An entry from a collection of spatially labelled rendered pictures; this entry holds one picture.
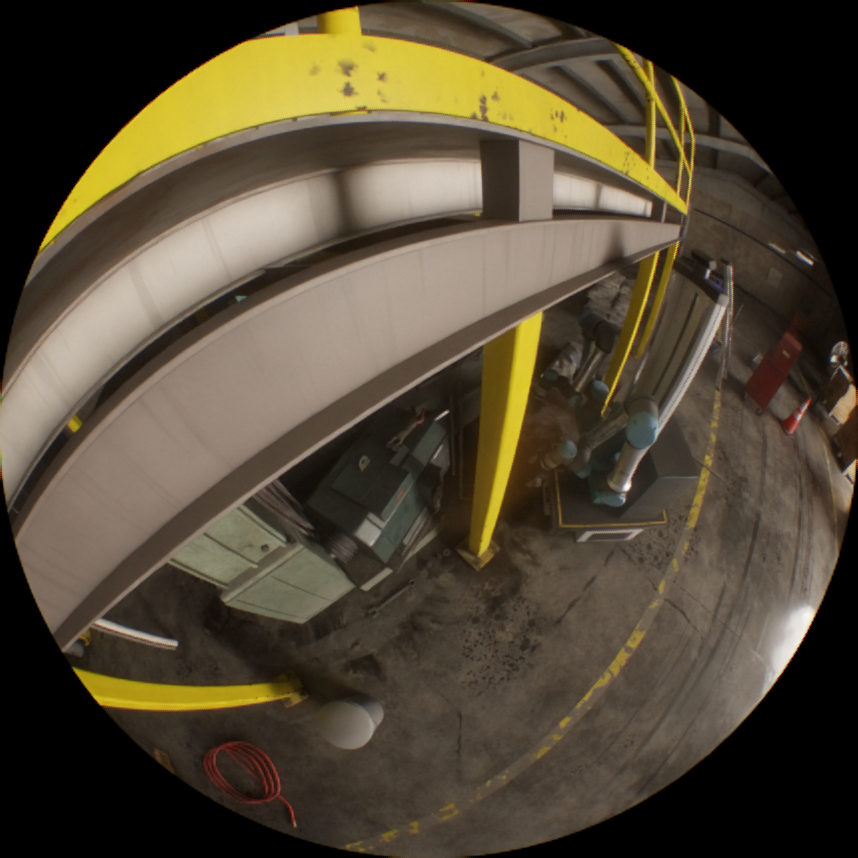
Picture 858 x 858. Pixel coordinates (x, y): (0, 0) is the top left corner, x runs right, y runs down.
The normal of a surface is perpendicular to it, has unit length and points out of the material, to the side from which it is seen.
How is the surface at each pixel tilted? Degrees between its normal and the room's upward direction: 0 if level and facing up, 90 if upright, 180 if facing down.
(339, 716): 1
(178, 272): 90
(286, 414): 90
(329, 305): 90
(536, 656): 0
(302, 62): 90
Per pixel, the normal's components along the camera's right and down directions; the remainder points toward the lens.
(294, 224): 0.65, 0.54
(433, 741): -0.09, -0.65
